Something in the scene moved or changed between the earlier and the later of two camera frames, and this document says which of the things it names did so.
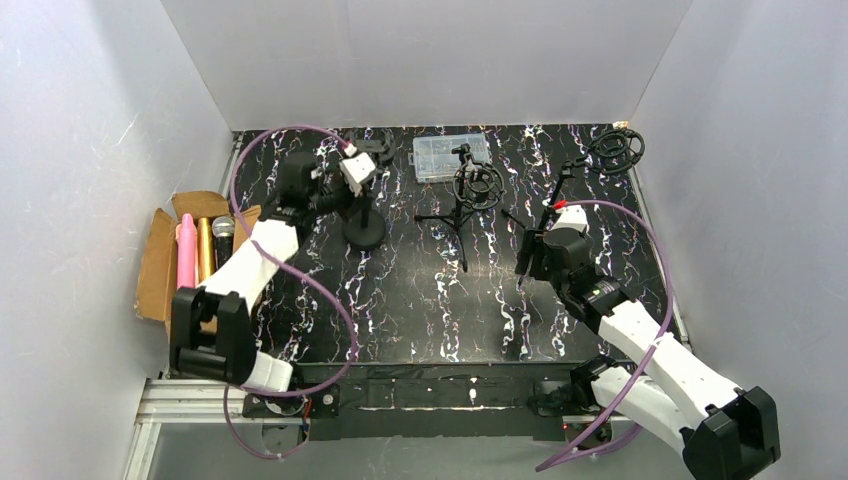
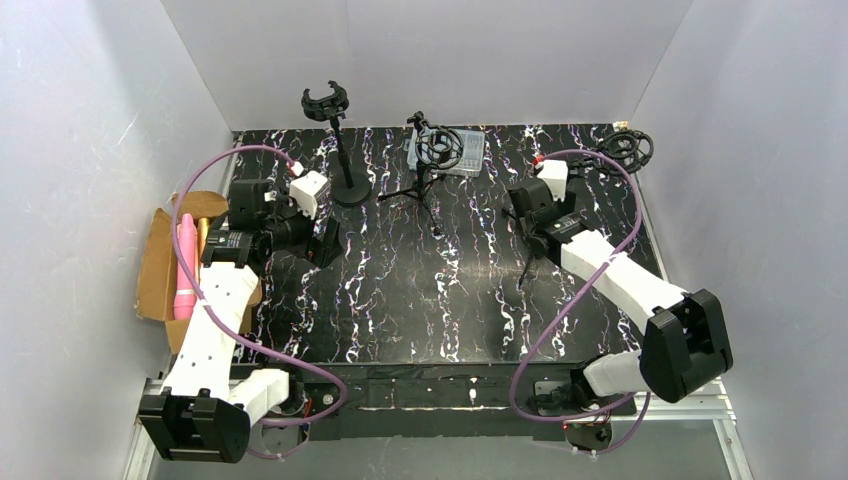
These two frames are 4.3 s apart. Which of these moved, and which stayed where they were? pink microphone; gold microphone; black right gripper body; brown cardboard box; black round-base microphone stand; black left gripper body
Moved: black right gripper body; black left gripper body; black round-base microphone stand
Stayed: pink microphone; gold microphone; brown cardboard box
